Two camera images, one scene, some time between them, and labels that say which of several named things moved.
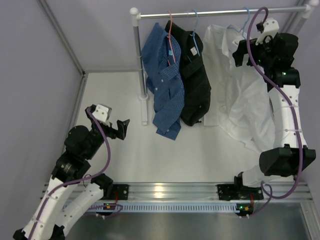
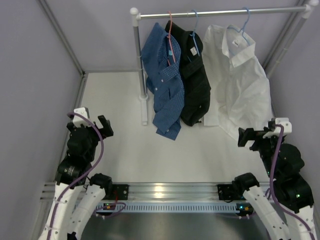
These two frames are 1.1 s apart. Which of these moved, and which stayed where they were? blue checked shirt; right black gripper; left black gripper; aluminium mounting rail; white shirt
Moved: right black gripper; left black gripper
Stayed: aluminium mounting rail; blue checked shirt; white shirt
